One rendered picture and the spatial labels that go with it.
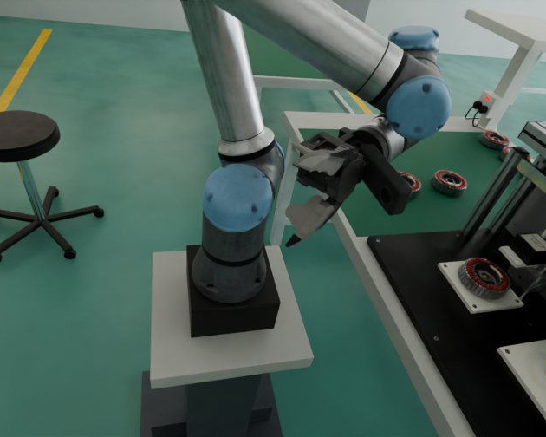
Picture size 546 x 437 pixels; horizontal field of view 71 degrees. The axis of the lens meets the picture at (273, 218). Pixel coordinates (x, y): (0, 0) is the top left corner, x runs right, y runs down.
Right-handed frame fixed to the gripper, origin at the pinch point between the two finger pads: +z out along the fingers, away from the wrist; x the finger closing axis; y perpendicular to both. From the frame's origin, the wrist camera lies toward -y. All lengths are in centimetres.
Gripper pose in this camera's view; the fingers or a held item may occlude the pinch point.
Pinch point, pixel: (293, 213)
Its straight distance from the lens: 50.1
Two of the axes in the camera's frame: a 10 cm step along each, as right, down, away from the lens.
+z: -7.1, 4.8, -5.1
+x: 0.4, -7.0, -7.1
